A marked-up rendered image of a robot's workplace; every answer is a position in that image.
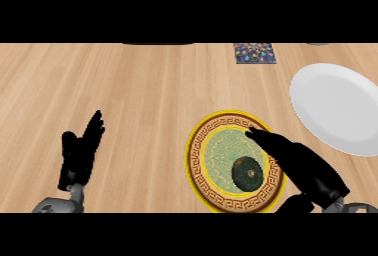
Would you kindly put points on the yellow patterned plate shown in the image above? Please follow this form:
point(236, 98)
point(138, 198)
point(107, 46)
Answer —
point(217, 156)

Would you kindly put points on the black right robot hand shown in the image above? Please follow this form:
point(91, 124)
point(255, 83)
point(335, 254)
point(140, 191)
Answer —
point(305, 166)

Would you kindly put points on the white plate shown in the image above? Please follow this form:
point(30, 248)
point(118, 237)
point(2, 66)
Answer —
point(341, 106)

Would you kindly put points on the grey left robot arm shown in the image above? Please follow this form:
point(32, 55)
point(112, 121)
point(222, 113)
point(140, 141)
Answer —
point(61, 201)

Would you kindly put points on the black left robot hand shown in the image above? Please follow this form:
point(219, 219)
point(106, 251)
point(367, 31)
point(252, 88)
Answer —
point(76, 156)

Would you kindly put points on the colourful patterned box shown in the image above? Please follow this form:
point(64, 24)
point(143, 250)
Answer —
point(255, 53)

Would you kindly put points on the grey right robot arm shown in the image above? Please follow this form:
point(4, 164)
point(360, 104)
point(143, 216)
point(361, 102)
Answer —
point(352, 207)

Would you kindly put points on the dark green squash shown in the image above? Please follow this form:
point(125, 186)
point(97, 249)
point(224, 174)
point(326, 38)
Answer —
point(246, 174)

